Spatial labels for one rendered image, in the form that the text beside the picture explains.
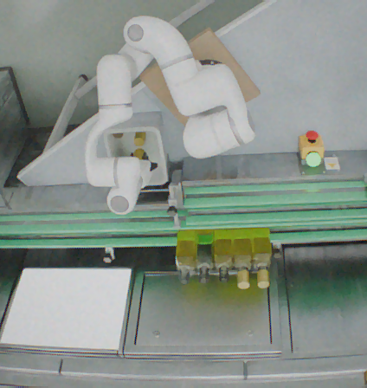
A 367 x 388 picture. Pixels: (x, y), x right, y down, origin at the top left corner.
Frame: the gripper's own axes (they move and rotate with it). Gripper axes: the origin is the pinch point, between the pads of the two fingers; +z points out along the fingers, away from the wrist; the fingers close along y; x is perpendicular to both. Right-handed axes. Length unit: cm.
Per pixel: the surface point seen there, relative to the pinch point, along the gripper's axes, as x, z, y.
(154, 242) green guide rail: -27.5, -4.4, 2.9
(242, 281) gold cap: -27.7, -25.3, 31.0
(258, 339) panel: -44, -33, 36
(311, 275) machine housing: -41, -7, 54
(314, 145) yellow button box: 2, 3, 54
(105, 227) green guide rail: -20.6, -6.1, -12.3
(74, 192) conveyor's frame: -15.1, 8.2, -26.1
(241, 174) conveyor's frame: -6.4, 0.3, 31.3
